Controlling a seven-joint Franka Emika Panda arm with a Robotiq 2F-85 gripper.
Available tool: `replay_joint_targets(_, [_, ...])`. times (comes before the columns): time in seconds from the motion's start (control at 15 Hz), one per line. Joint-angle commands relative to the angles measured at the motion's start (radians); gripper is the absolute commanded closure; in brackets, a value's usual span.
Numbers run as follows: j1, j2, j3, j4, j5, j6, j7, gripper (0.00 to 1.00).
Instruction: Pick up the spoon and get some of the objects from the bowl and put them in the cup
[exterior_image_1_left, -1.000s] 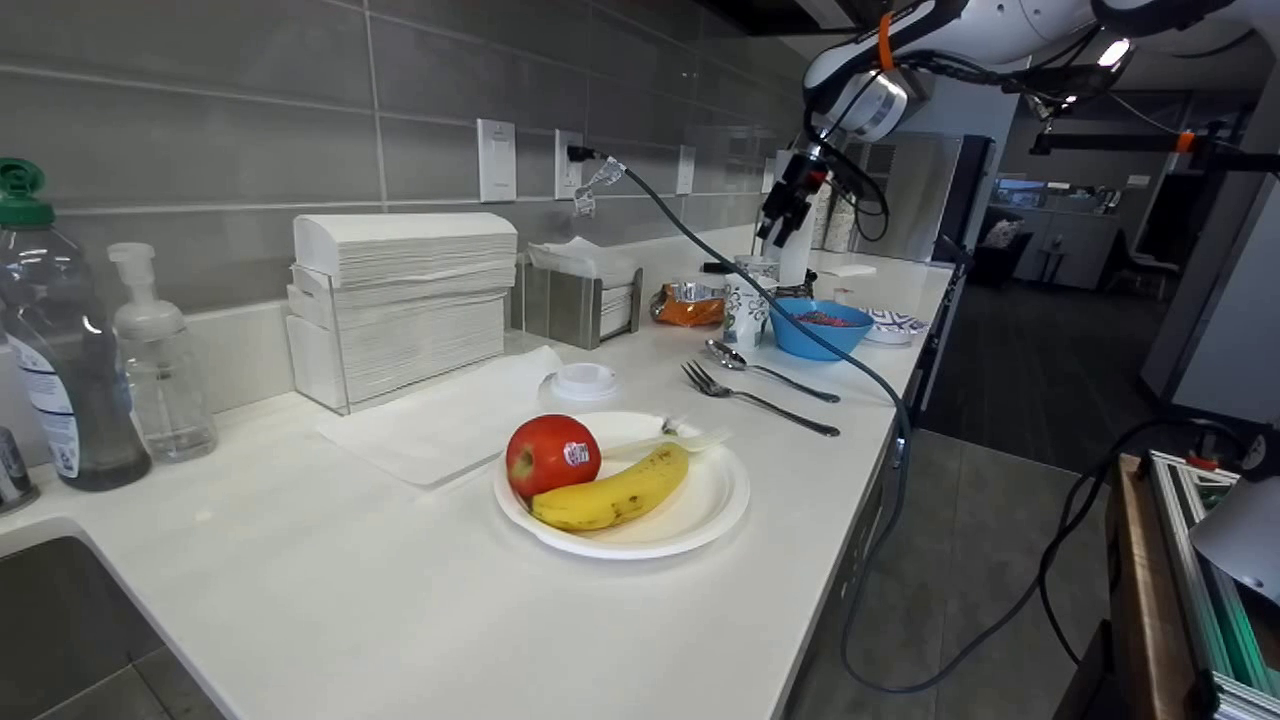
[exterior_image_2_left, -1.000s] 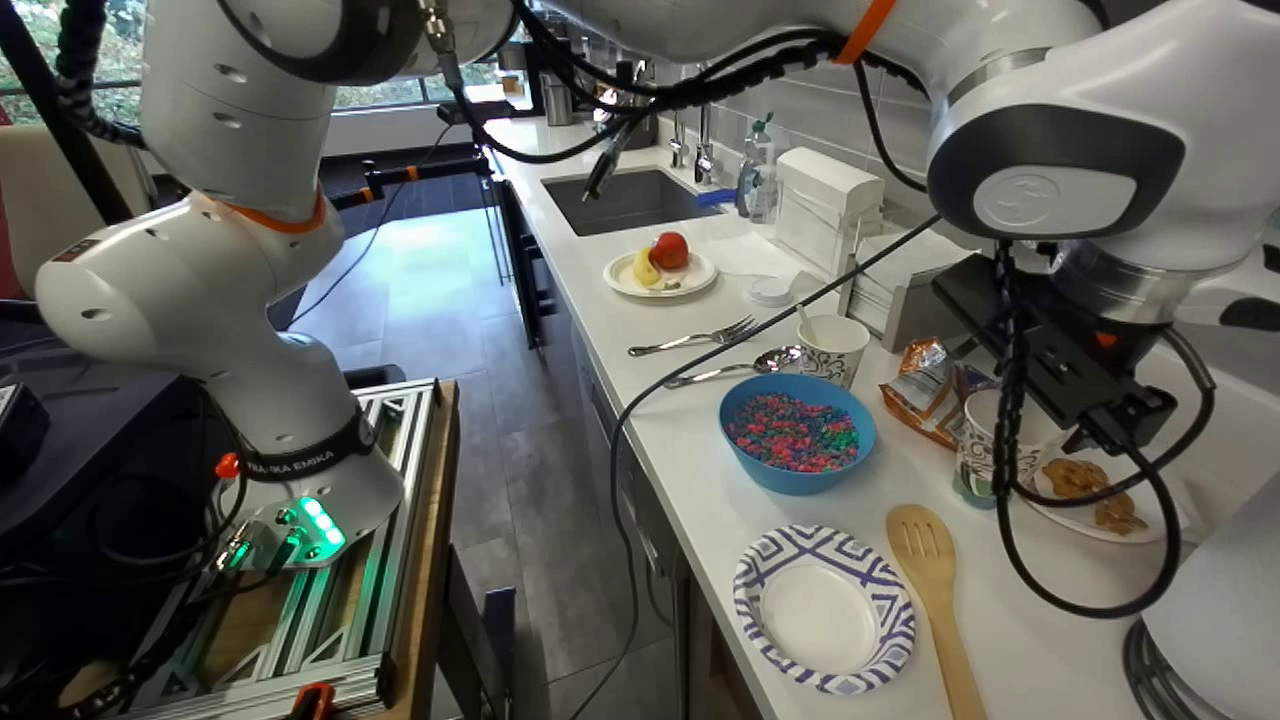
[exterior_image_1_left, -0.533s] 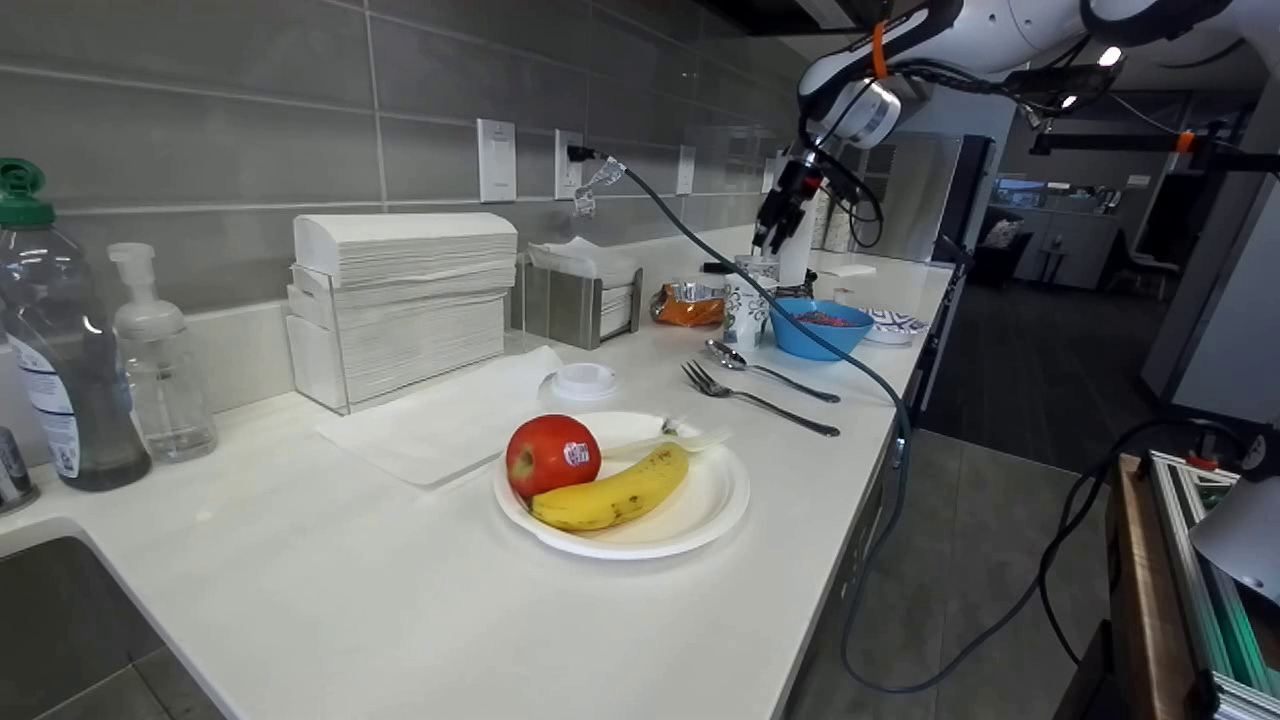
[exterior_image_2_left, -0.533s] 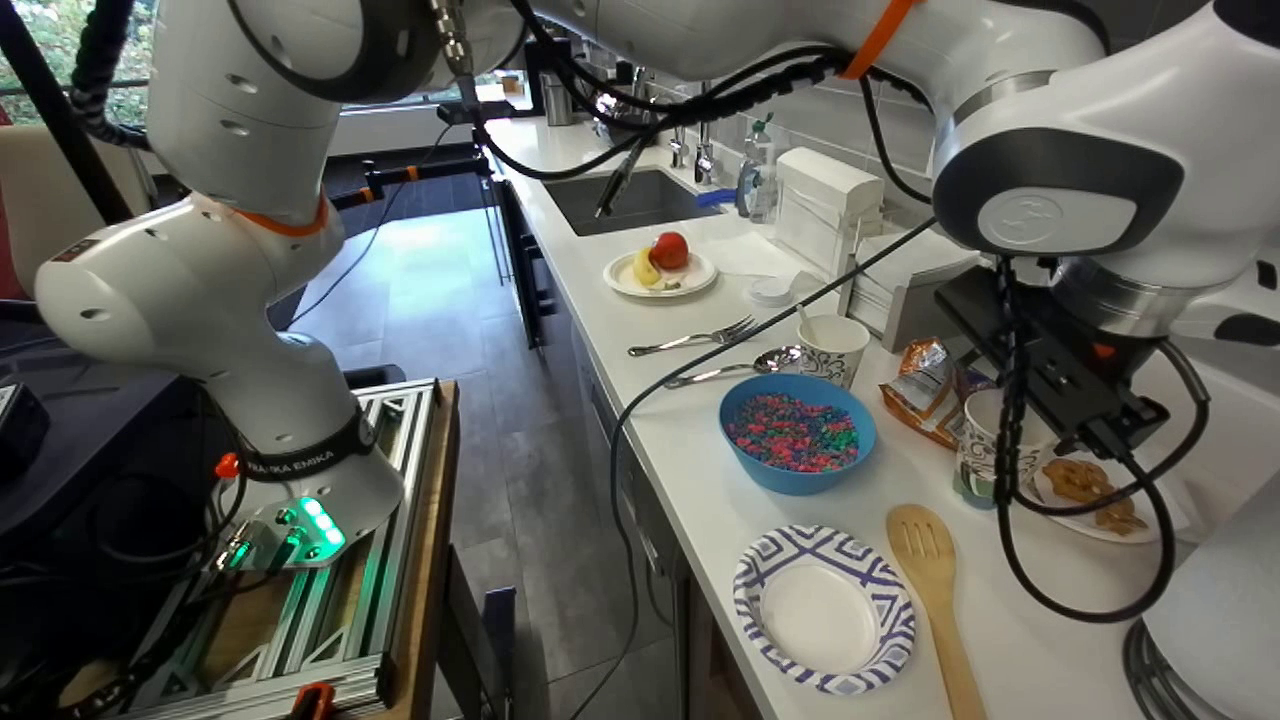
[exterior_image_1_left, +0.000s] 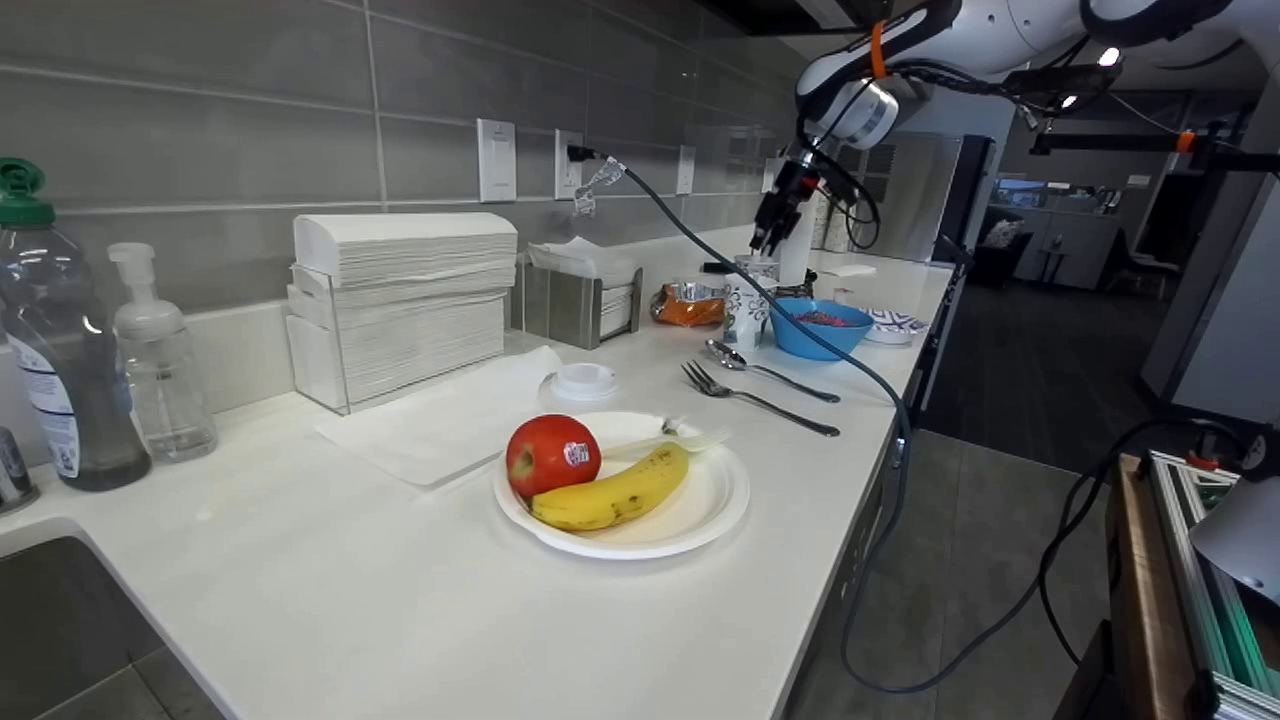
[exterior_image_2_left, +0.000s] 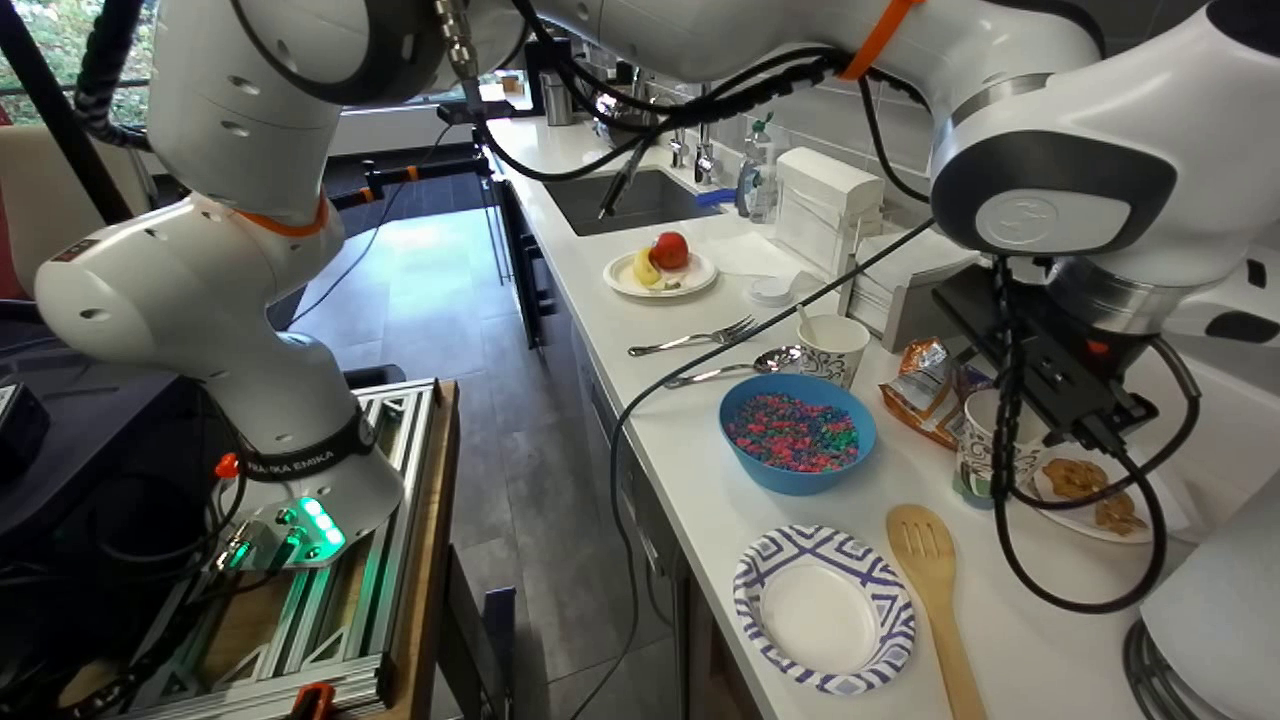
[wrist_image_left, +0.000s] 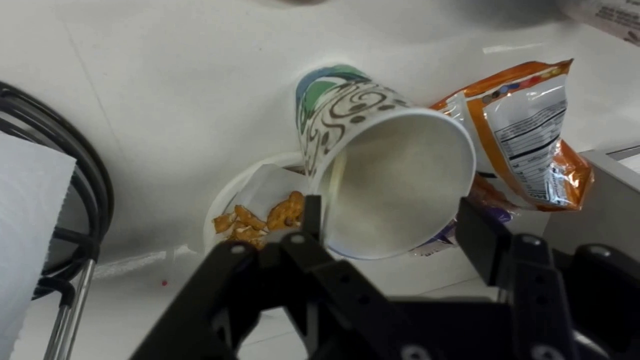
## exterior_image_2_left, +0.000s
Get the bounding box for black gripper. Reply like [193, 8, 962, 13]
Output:
[1012, 312, 1158, 451]

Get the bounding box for blue bowl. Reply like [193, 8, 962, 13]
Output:
[714, 367, 883, 500]

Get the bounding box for metal spoon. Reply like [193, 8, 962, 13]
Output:
[667, 340, 811, 393]

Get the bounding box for plate with cookies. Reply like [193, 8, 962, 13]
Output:
[1040, 456, 1152, 541]

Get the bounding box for white plate with pretzels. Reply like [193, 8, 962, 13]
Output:
[1016, 451, 1177, 549]

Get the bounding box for orange snack packet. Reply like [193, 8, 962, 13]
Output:
[877, 337, 997, 451]

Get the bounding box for metal napkin holder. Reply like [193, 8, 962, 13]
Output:
[847, 229, 975, 355]

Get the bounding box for wooden slotted spatula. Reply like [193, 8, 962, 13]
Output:
[883, 500, 992, 720]

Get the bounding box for colourful small pebbles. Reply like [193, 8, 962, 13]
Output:
[727, 390, 862, 479]

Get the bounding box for folded paper towel dispenser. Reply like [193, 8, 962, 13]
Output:
[772, 146, 891, 276]

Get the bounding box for white plastic lid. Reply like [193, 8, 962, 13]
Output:
[742, 271, 804, 307]

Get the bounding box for blue patterned paper plate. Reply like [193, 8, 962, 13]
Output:
[727, 522, 924, 700]

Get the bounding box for clear bottle green cap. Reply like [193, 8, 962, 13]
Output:
[736, 114, 781, 224]

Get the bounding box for metal fork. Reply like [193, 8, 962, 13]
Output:
[624, 312, 760, 359]

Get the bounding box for white fruit plate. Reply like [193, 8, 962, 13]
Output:
[598, 246, 718, 306]

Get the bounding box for red apple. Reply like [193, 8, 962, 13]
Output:
[642, 229, 696, 276]

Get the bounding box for metal sink faucet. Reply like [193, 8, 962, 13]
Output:
[664, 126, 733, 191]

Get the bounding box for yellow banana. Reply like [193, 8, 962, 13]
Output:
[624, 247, 687, 295]

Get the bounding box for kitchen sink basin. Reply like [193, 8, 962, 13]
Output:
[543, 165, 703, 241]

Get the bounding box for wooden cart board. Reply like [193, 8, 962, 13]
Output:
[382, 381, 463, 720]

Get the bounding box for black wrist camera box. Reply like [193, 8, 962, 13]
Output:
[929, 271, 1054, 364]

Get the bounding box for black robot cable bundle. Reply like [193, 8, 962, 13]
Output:
[450, 0, 1205, 619]

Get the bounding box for black power cable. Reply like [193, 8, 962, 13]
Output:
[566, 216, 935, 720]

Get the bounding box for black rail orange clamps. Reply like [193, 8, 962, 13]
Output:
[324, 137, 497, 214]

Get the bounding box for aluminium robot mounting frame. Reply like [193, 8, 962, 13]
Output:
[123, 376, 442, 720]

